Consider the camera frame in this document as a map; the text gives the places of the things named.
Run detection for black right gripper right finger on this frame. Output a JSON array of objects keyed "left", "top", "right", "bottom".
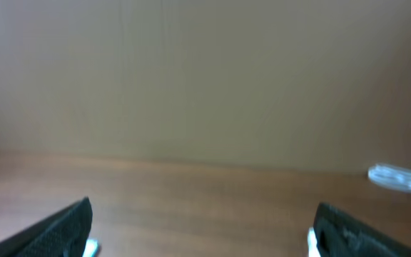
[{"left": 313, "top": 203, "right": 411, "bottom": 257}]

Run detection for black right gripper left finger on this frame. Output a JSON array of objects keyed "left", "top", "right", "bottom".
[{"left": 0, "top": 197, "right": 93, "bottom": 257}]

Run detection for white power strip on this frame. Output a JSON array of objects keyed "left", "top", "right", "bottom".
[{"left": 82, "top": 227, "right": 320, "bottom": 257}]

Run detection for white cables at table corner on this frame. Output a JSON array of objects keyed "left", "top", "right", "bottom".
[{"left": 367, "top": 163, "right": 411, "bottom": 210}]

